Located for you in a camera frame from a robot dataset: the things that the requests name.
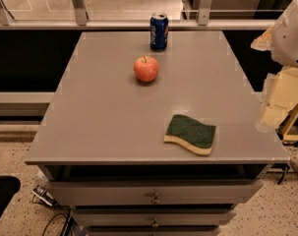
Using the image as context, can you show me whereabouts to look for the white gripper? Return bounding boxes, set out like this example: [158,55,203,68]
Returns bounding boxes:
[251,27,298,128]

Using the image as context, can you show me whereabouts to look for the red apple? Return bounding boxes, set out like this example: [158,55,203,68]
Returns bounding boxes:
[133,56,159,83]

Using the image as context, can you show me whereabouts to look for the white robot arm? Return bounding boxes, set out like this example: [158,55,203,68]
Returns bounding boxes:
[251,0,298,132]

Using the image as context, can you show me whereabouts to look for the green yellow sponge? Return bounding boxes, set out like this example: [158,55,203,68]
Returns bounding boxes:
[164,114,216,155]

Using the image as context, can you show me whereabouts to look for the blue Pepsi can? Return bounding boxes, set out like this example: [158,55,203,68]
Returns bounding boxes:
[150,13,168,51]

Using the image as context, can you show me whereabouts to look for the grey drawer cabinet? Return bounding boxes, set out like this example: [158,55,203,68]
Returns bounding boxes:
[27,31,289,236]

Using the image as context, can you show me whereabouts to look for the top grey drawer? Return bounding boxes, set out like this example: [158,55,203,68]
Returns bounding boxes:
[46,179,263,207]

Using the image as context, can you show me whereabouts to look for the grey drawer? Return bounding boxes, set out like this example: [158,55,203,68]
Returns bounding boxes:
[88,227,220,236]
[46,179,263,207]
[72,209,235,226]

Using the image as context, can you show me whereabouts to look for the brass top drawer knob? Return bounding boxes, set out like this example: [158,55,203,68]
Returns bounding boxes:
[151,194,160,205]

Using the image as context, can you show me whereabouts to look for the brass drawer knob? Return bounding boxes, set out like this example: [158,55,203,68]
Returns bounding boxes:
[150,218,159,228]
[151,194,160,205]

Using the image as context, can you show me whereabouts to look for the brass middle drawer knob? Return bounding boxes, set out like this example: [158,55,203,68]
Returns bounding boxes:
[150,218,159,228]

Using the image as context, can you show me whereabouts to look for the bottom grey drawer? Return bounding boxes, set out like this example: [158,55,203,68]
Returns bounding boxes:
[88,227,220,236]

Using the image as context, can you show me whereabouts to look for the middle grey drawer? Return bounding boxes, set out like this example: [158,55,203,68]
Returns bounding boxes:
[72,209,235,226]

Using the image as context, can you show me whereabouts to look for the small black white device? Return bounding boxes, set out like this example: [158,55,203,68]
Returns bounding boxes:
[32,185,55,207]

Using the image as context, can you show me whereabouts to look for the metal railing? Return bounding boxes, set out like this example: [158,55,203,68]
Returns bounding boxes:
[0,0,292,30]

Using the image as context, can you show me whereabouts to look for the black chair seat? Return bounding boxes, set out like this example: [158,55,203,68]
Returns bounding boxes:
[0,176,21,217]

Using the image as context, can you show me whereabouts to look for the yellow stand frame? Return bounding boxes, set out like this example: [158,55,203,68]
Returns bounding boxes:
[280,103,298,142]

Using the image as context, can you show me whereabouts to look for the black floor cable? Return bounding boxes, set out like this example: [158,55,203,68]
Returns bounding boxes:
[41,209,74,236]

